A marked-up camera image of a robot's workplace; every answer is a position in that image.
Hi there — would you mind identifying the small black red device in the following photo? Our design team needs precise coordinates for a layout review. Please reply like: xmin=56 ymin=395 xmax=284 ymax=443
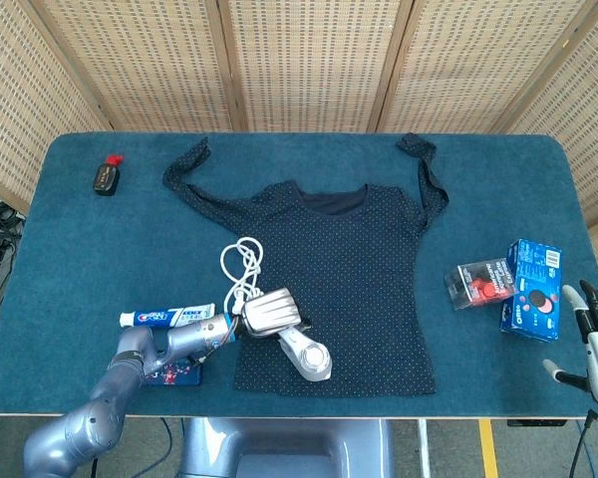
xmin=92 ymin=153 xmax=126 ymax=198

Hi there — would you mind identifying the white table leg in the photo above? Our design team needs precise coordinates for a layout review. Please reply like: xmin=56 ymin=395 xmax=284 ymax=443
xmin=417 ymin=419 xmax=432 ymax=478

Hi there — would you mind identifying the clear plastic box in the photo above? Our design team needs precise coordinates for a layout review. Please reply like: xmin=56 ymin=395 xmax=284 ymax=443
xmin=444 ymin=258 xmax=518 ymax=313

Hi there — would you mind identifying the blue Oreo cookie box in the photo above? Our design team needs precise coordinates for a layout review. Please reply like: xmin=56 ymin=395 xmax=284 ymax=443
xmin=499 ymin=238 xmax=564 ymax=344

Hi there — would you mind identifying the teal table cloth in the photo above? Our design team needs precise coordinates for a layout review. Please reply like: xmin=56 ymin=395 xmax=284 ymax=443
xmin=0 ymin=131 xmax=598 ymax=417

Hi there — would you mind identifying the left robot hand silver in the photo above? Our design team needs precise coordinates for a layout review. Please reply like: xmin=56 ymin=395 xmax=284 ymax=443
xmin=236 ymin=287 xmax=314 ymax=341

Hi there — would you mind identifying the black cable with metal plug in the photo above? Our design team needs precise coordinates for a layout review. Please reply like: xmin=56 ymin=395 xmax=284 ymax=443
xmin=569 ymin=407 xmax=598 ymax=478

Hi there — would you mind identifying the navy blue dotted shirt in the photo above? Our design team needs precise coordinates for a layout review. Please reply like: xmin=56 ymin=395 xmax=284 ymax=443
xmin=162 ymin=132 xmax=450 ymax=398

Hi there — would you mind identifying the blue white toothpaste tube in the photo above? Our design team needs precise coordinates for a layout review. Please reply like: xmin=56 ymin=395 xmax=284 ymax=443
xmin=119 ymin=303 xmax=215 ymax=329

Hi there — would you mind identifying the dark blue opera print box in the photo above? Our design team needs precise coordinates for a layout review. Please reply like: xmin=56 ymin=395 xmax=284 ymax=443
xmin=144 ymin=356 xmax=204 ymax=387

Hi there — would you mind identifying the white power cord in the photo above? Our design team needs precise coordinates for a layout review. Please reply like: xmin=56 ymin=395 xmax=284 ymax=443
xmin=220 ymin=237 xmax=265 ymax=315

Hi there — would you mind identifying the blue-grey robot torso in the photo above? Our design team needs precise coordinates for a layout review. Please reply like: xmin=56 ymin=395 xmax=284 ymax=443
xmin=181 ymin=416 xmax=395 ymax=478

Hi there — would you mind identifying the woven rattan folding screen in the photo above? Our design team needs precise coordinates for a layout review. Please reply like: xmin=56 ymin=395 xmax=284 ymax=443
xmin=0 ymin=0 xmax=598 ymax=285

